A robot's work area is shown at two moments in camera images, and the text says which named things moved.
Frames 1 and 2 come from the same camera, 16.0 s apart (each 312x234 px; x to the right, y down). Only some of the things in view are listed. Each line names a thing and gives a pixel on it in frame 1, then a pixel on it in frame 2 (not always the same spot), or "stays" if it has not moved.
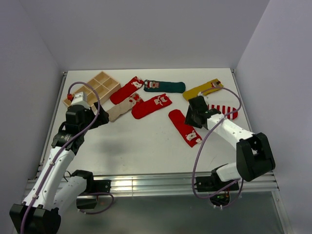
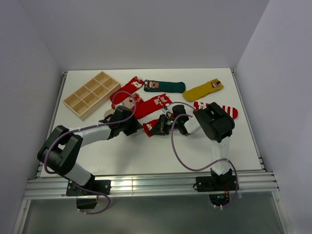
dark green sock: [164, 86] stays
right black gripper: [188, 120] to [157, 129]
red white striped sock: [229, 112] stays
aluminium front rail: [165, 184] stays
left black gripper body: [87, 121] to [123, 125]
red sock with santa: [188, 133] to [147, 126]
